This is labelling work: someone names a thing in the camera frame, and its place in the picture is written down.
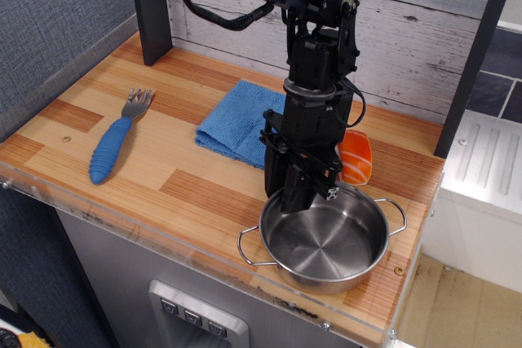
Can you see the white ribbed drainboard unit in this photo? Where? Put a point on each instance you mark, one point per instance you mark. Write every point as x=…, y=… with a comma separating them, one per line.
x=475, y=220

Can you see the black left vertical post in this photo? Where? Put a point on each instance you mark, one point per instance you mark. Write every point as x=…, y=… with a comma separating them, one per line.
x=154, y=29

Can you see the silver steel pot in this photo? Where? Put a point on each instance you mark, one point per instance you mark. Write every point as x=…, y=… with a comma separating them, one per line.
x=329, y=248

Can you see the blue folded cloth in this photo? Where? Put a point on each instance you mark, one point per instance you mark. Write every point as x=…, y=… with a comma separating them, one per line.
x=233, y=128

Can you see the blue handled metal fork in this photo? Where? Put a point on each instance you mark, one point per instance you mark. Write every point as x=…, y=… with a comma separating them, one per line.
x=106, y=153

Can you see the yellow object at floor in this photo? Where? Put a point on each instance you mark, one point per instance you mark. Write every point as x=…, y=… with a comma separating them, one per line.
x=32, y=340

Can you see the clear acrylic edge guard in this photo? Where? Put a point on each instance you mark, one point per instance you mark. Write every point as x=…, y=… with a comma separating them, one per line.
x=120, y=256

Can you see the silver dispenser button panel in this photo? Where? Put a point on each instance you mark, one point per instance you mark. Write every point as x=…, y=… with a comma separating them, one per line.
x=186, y=321

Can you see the black vertical post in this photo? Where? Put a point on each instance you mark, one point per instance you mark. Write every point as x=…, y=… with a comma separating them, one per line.
x=480, y=45
x=154, y=29

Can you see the black right vertical post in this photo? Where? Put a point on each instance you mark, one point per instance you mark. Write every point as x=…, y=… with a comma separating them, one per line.
x=480, y=45

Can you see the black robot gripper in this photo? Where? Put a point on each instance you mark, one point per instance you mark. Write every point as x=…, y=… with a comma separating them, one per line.
x=300, y=152

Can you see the orange salmon sushi toy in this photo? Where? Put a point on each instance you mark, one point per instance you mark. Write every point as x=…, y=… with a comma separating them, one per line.
x=356, y=157

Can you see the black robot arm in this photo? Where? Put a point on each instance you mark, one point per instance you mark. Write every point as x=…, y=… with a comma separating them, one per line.
x=321, y=47

